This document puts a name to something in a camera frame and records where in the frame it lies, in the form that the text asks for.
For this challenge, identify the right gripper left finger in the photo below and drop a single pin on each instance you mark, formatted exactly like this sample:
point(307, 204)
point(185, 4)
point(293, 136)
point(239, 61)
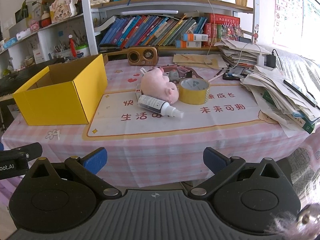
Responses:
point(86, 169)

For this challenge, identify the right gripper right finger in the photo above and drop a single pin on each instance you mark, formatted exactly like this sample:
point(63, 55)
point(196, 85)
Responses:
point(225, 171)

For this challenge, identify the yellow tape roll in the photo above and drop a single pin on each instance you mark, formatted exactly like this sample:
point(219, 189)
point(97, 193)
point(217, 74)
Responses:
point(194, 91)

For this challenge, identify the white spray bottle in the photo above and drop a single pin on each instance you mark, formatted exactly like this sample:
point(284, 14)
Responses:
point(159, 106)

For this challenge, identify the small white red box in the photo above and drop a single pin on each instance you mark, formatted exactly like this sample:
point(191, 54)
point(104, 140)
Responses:
point(138, 93)

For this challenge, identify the black binder clip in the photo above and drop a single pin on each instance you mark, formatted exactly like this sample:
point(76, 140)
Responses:
point(187, 74)

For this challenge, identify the pink plush pig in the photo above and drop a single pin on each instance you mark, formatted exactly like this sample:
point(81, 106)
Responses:
point(155, 84)

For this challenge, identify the yellow cardboard box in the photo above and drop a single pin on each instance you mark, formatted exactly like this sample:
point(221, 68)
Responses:
point(64, 93)

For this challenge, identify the pink pencil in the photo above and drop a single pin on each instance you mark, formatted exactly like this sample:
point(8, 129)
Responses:
point(214, 78)

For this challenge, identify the stack of papers right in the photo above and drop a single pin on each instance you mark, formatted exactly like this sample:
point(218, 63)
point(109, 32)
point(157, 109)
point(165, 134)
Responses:
point(282, 100)

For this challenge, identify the grey toy car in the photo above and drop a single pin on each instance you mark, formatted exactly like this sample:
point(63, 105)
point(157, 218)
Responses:
point(174, 76)

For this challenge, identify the brown paper envelopes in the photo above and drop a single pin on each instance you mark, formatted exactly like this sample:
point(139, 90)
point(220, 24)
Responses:
point(214, 61)

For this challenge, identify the green lid white jar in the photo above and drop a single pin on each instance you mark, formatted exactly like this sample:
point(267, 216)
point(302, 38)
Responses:
point(82, 51)

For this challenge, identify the black power adapter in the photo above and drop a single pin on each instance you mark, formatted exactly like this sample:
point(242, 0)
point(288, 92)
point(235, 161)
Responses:
point(271, 61)

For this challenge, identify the brown retro radio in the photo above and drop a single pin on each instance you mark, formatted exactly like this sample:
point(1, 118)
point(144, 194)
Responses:
point(142, 56)

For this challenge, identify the orange white medicine box lower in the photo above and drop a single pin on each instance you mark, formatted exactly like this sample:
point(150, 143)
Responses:
point(188, 44)

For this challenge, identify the orange white medicine box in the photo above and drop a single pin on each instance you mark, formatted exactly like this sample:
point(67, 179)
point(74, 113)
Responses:
point(195, 37)
point(188, 44)

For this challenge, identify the orange white medicine box upper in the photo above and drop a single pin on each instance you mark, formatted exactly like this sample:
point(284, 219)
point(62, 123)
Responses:
point(195, 37)

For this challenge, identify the row of leaning books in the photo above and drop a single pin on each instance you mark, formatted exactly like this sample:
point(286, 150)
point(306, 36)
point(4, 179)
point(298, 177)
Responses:
point(148, 30)

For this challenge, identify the red thick dictionary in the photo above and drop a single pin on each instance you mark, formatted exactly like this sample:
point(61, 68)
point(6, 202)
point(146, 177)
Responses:
point(223, 19)

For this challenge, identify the white bookshelf frame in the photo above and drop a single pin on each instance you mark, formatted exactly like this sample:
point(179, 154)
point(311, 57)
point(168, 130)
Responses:
point(8, 7)

